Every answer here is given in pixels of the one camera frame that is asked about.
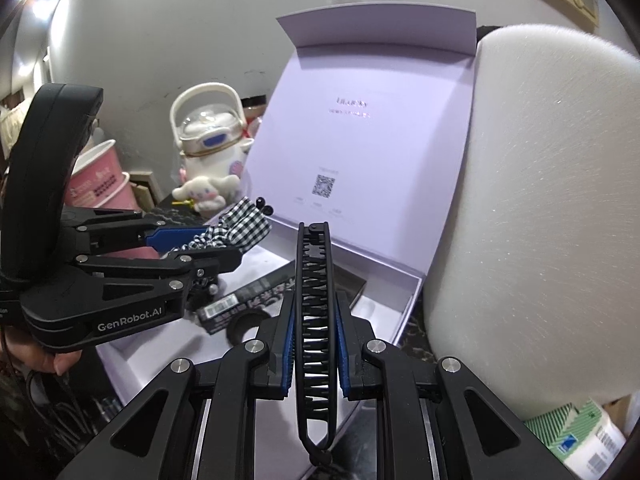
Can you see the upper pink paper cup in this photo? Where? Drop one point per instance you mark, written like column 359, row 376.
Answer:
column 96, row 175

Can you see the cream cartoon dog bottle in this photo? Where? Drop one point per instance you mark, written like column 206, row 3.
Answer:
column 209, row 128

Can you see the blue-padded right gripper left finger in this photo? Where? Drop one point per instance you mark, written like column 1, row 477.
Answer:
column 195, row 420

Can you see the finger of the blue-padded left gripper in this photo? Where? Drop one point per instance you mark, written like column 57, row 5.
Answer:
column 184, row 267
column 102, row 231

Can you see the black white gingham scrunchie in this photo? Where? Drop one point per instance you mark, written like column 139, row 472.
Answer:
column 242, row 227

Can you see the dark translucent cube box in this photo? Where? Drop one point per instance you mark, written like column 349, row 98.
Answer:
column 351, row 285

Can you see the person's hand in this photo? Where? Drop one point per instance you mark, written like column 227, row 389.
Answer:
column 22, row 349

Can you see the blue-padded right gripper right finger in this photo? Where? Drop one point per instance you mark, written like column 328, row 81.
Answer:
column 434, row 420

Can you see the white foam chair back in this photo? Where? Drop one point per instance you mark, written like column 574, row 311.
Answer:
column 535, row 285

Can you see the black ring band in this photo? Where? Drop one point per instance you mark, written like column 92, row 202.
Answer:
column 242, row 322

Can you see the black rectangular cosmetic box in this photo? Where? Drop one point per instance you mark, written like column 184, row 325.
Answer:
column 259, row 294

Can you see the green white medicine box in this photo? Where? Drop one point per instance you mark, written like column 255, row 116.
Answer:
column 583, row 438

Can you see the lavender gift box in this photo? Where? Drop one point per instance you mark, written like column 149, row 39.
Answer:
column 365, row 131

